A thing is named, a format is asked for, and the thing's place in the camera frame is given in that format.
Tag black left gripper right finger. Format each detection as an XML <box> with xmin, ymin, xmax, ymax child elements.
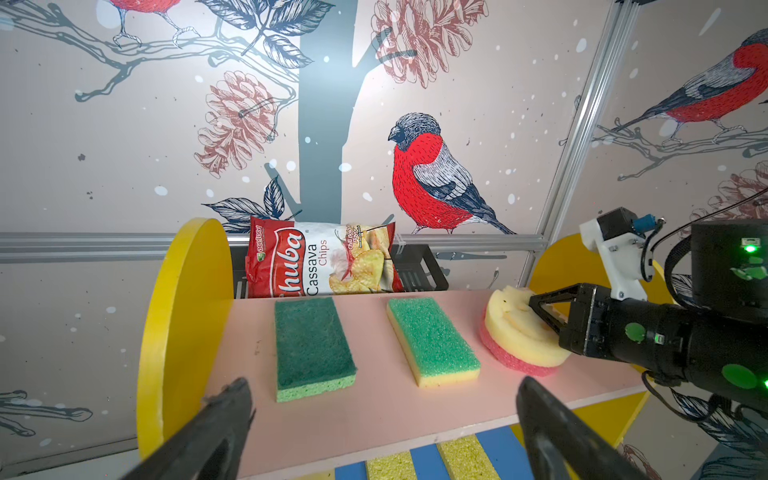
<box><xmin>516</xmin><ymin>376</ymin><xmax>645</xmax><ymax>480</ymax></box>

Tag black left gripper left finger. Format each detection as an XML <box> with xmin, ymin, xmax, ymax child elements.
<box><xmin>123</xmin><ymin>377</ymin><xmax>255</xmax><ymax>480</ymax></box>

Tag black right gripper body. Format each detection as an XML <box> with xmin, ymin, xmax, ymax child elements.
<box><xmin>557</xmin><ymin>283</ymin><xmax>696</xmax><ymax>375</ymax></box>

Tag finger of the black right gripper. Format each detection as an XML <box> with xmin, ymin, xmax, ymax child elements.
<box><xmin>529</xmin><ymin>284</ymin><xmax>582</xmax><ymax>336</ymax></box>

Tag yellow smiley round sponge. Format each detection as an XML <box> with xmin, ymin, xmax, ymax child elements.
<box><xmin>479</xmin><ymin>286</ymin><xmax>571</xmax><ymax>377</ymax></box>

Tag beige orange-backed sponge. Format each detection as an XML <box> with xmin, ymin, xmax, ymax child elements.
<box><xmin>294</xmin><ymin>469</ymin><xmax>336</xmax><ymax>480</ymax></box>

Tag dark green scouring sponge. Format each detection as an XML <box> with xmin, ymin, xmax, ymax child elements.
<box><xmin>274</xmin><ymin>297</ymin><xmax>357</xmax><ymax>403</ymax></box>

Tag light green sponge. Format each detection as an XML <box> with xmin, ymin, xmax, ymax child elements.
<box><xmin>387</xmin><ymin>297</ymin><xmax>481</xmax><ymax>388</ymax></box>

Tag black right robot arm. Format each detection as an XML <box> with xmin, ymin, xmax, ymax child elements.
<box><xmin>529</xmin><ymin>208</ymin><xmax>767</xmax><ymax>423</ymax></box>

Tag yellow shelf pink blue boards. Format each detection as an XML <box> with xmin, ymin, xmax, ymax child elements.
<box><xmin>136</xmin><ymin>217</ymin><xmax>676</xmax><ymax>480</ymax></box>

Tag black box behind shelf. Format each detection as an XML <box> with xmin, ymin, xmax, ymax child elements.
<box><xmin>230</xmin><ymin>244</ymin><xmax>449</xmax><ymax>299</ymax></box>

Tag red chips bag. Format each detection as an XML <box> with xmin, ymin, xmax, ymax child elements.
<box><xmin>245</xmin><ymin>217</ymin><xmax>404</xmax><ymax>298</ymax></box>

